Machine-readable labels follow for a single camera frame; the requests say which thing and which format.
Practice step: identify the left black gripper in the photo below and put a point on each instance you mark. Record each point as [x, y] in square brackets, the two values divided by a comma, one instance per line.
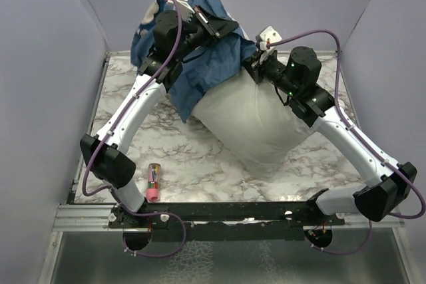
[214, 28]

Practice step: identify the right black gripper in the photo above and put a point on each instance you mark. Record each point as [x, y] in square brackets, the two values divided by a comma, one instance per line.
[257, 66]

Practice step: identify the blue patterned pillowcase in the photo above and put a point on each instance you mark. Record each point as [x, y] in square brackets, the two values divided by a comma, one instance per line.
[210, 67]

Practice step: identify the white pillow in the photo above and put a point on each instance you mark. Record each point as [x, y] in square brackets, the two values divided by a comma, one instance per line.
[250, 120]

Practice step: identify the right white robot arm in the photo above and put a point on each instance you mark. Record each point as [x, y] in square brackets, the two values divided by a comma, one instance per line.
[386, 182]

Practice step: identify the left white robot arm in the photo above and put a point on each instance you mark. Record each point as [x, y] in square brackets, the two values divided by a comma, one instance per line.
[174, 38]

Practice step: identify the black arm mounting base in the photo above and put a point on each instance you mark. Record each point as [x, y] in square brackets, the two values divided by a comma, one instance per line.
[222, 221]

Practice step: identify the pink capped small bottle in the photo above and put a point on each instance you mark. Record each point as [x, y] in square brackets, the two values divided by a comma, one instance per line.
[153, 176]

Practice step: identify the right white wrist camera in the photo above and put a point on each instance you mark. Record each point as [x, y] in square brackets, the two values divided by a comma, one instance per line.
[266, 37]

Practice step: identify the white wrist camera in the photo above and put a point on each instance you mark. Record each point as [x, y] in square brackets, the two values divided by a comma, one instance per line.
[266, 37]
[186, 11]

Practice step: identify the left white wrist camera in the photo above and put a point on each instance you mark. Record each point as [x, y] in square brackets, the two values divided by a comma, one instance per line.
[186, 11]

